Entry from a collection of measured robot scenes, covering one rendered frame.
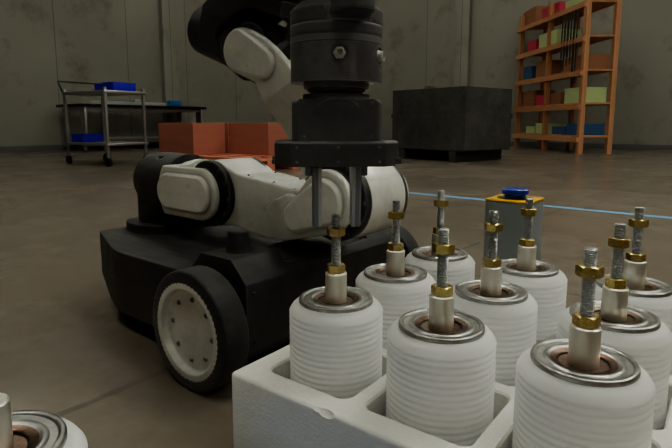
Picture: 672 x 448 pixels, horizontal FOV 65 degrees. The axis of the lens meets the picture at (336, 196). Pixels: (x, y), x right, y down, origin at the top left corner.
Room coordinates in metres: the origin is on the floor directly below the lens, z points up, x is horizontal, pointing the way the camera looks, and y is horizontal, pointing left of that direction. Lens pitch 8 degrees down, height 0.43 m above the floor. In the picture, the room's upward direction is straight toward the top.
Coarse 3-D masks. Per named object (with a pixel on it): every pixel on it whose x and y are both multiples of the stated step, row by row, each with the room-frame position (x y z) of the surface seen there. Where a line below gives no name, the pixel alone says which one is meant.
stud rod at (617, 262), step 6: (618, 228) 0.47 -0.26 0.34; (624, 228) 0.47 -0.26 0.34; (618, 234) 0.47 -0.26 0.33; (624, 234) 0.47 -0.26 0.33; (612, 252) 0.47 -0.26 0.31; (618, 252) 0.47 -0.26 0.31; (618, 258) 0.47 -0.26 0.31; (612, 264) 0.47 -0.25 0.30; (618, 264) 0.47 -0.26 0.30; (612, 270) 0.47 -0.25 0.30; (618, 270) 0.47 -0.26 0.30; (612, 276) 0.47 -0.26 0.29; (618, 276) 0.47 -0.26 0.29
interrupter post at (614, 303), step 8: (608, 288) 0.47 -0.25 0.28; (608, 296) 0.47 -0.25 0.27; (616, 296) 0.46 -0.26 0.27; (624, 296) 0.46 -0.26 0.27; (608, 304) 0.47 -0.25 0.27; (616, 304) 0.46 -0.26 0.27; (624, 304) 0.46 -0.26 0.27; (600, 312) 0.48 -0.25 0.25; (608, 312) 0.47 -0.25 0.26; (616, 312) 0.46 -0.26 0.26; (624, 312) 0.46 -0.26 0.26; (608, 320) 0.47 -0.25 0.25; (616, 320) 0.46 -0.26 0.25; (624, 320) 0.46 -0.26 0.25
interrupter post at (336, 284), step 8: (344, 272) 0.52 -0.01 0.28; (328, 280) 0.51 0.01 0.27; (336, 280) 0.51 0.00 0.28; (344, 280) 0.51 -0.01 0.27; (328, 288) 0.51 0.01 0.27; (336, 288) 0.51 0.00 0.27; (344, 288) 0.51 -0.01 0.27; (328, 296) 0.51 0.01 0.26; (336, 296) 0.51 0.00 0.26; (344, 296) 0.51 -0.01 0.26
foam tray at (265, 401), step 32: (288, 352) 0.55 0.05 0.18; (384, 352) 0.55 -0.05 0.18; (256, 384) 0.48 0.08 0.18; (288, 384) 0.48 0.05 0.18; (384, 384) 0.48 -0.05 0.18; (256, 416) 0.48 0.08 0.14; (288, 416) 0.46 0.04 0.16; (320, 416) 0.44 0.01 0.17; (352, 416) 0.42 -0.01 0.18; (384, 416) 0.47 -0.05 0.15; (512, 416) 0.42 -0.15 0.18
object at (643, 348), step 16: (560, 320) 0.48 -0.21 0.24; (560, 336) 0.47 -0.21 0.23; (608, 336) 0.44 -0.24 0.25; (624, 336) 0.43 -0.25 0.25; (640, 336) 0.43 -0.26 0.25; (656, 336) 0.43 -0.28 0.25; (624, 352) 0.43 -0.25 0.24; (640, 352) 0.43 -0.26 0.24; (656, 352) 0.43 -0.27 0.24; (656, 368) 0.43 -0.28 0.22; (656, 384) 0.43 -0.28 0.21; (656, 400) 0.43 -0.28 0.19; (656, 416) 0.43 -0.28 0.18
